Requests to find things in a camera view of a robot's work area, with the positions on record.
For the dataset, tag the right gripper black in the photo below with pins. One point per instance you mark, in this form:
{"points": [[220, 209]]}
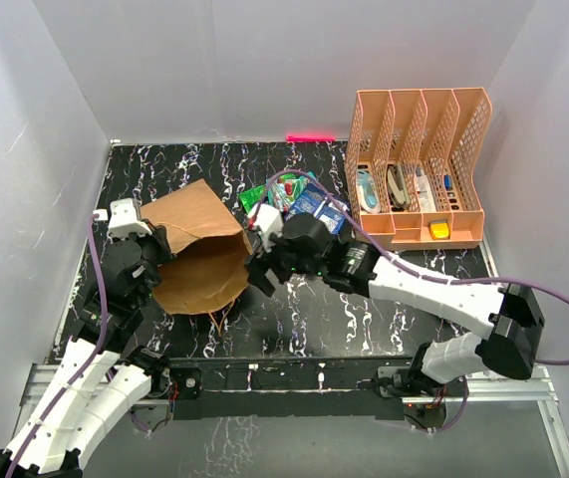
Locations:
{"points": [[257, 268]]}

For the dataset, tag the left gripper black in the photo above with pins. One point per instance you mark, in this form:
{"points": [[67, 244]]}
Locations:
{"points": [[160, 233]]}

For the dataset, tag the brown paper bag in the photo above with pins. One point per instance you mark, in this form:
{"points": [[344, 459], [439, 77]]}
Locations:
{"points": [[206, 273]]}

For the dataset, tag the green Chuba cassava chips bag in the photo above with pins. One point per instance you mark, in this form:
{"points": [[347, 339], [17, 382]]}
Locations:
{"points": [[251, 197]]}

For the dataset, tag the teal red candy bag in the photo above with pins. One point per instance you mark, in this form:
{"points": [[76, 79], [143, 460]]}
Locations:
{"points": [[285, 191]]}

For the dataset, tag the blue white snack bag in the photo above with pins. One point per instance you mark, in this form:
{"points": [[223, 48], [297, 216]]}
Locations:
{"points": [[314, 201]]}

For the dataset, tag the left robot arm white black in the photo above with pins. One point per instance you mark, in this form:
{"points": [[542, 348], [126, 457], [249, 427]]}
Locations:
{"points": [[85, 358]]}

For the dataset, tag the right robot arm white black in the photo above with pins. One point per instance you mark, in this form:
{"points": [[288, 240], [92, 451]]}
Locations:
{"points": [[503, 324]]}

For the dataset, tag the blue white tape dispenser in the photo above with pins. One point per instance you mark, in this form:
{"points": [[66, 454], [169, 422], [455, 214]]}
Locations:
{"points": [[367, 193]]}

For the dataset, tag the pink tape strip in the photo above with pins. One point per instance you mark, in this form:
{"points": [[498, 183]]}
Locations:
{"points": [[309, 136]]}

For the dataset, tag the grey stapler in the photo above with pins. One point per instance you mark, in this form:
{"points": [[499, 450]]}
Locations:
{"points": [[397, 188]]}

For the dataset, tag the white small packet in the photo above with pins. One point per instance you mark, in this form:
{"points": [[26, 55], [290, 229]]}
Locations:
{"points": [[424, 192]]}

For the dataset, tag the orange plastic desk organizer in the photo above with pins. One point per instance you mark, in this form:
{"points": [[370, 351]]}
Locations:
{"points": [[439, 130]]}

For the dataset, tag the yellow small object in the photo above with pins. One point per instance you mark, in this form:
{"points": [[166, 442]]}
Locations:
{"points": [[439, 230]]}

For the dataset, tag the blue small connector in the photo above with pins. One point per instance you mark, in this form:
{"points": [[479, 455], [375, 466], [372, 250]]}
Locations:
{"points": [[448, 183]]}

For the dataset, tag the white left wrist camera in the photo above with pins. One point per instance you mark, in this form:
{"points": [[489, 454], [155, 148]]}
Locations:
{"points": [[124, 219]]}

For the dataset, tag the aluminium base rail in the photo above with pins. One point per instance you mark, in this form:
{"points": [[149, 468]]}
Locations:
{"points": [[194, 389]]}

